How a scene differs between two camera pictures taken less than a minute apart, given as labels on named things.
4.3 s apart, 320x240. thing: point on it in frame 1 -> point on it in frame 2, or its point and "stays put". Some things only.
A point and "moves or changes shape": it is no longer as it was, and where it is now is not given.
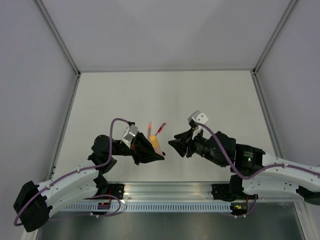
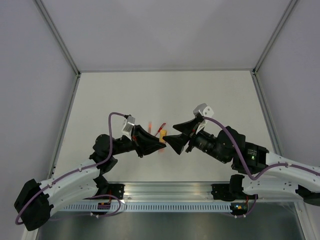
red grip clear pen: x=160 y=129 stays put
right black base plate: x=222 y=192 stays put
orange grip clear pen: x=149 y=130 stays put
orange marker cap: x=153 y=140 moves or changes shape
